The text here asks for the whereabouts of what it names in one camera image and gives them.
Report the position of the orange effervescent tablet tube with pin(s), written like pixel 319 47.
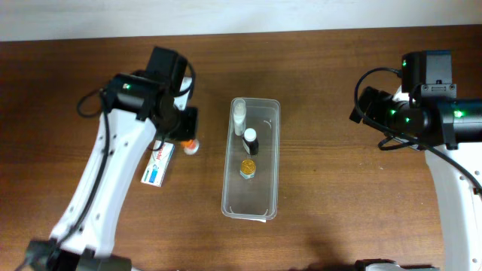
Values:
pixel 191 146

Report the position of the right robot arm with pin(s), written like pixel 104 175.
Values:
pixel 425 114

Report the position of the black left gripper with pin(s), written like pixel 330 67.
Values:
pixel 188 124

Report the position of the small jar with gold lid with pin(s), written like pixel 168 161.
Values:
pixel 248 169

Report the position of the dark bottle with white cap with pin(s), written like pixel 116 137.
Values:
pixel 250 142

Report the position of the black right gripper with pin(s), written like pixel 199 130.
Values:
pixel 366 106

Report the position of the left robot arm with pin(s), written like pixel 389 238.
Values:
pixel 136 109

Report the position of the white Panadol box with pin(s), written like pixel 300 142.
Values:
pixel 158 163

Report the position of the clear plastic container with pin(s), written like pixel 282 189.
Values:
pixel 255 198

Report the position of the frosted white plastic bottle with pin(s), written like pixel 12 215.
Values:
pixel 239 116

